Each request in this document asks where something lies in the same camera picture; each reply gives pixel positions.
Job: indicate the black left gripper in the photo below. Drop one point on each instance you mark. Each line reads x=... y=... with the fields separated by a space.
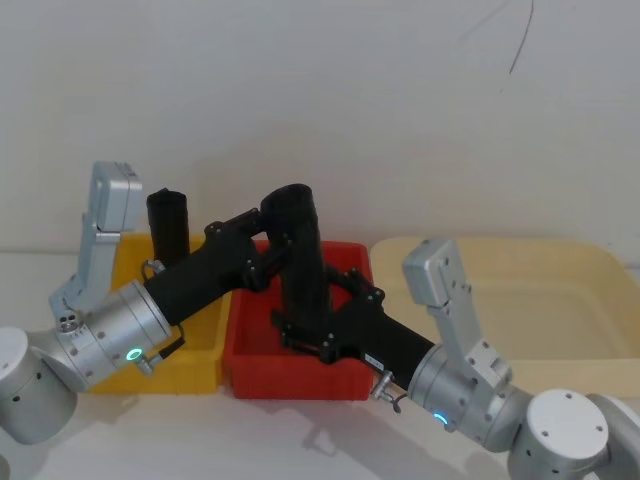
x=205 y=275

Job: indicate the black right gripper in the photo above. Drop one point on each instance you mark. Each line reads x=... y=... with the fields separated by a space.
x=375 y=335

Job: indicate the large black cylinder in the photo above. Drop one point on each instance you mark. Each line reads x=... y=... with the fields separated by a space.
x=300 y=240

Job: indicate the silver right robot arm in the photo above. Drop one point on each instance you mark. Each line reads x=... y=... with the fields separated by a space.
x=465 y=375

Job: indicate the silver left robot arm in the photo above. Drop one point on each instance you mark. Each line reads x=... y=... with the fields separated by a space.
x=107 y=325

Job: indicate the red plastic bin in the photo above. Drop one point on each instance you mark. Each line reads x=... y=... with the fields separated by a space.
x=295 y=375

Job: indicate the small black cylinder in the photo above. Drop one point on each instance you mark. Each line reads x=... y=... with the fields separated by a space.
x=169 y=225

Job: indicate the yellow plastic bin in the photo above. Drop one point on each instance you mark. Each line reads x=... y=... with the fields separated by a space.
x=200 y=365

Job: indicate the cream plastic tray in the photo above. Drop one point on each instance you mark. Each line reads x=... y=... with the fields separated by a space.
x=550 y=300

